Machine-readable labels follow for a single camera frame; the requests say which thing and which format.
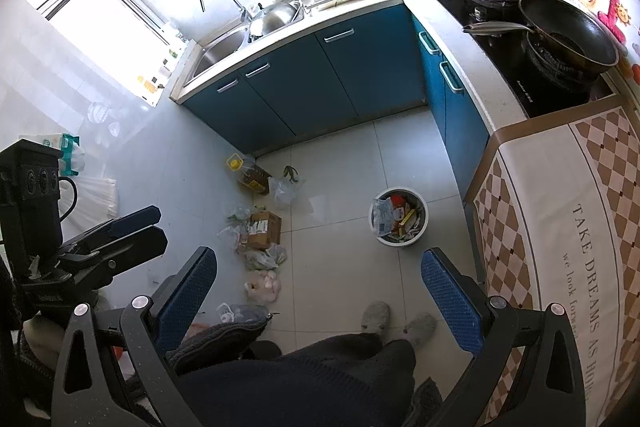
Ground brown cardboard box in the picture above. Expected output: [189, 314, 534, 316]
[248, 211, 283, 250]

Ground black wok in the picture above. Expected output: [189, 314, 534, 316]
[462, 0, 621, 75]

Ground blue stove base cabinet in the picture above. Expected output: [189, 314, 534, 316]
[410, 14, 491, 202]

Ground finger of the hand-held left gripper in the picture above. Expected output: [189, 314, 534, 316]
[80, 228, 168, 278]
[60, 206, 162, 253]

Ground window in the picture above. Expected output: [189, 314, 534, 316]
[10, 0, 173, 108]

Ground colourful wall stickers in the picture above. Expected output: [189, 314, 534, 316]
[520, 0, 640, 82]

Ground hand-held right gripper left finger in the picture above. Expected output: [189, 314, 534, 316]
[50, 246, 219, 427]

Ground cooking oil bottle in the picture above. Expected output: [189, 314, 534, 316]
[227, 153, 272, 196]

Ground steel pot lid in sink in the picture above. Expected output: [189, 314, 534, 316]
[248, 2, 301, 38]

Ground grey fluffy slipper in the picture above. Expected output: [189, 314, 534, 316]
[402, 313, 438, 348]
[361, 301, 392, 334]

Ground white green tissue pack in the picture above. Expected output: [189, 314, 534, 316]
[19, 133, 81, 176]

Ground black burner grate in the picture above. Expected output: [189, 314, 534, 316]
[525, 32, 608, 90]

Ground white trash bin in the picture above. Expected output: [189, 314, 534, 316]
[369, 188, 429, 248]

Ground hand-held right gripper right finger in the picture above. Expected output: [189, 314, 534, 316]
[420, 248, 587, 427]

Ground black cooktop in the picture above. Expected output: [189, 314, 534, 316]
[425, 0, 616, 120]

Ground long yellow carton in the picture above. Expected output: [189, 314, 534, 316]
[395, 207, 417, 234]

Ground clear plastic container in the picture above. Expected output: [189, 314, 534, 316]
[87, 101, 123, 138]

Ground plastic bag of eggs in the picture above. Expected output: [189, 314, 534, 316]
[244, 269, 283, 306]

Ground printed beige tablecloth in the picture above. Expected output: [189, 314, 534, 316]
[462, 99, 640, 427]

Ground blue sink base cabinet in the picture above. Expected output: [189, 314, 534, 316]
[180, 4, 431, 155]

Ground black cable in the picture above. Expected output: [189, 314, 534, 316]
[57, 177, 79, 222]

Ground clear plastic bag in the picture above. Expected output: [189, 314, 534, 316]
[216, 302, 273, 325]
[267, 176, 304, 209]

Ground steel sink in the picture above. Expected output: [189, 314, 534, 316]
[192, 27, 251, 75]

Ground plastic bag of vegetables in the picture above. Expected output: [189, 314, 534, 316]
[218, 204, 253, 248]
[240, 243, 287, 271]

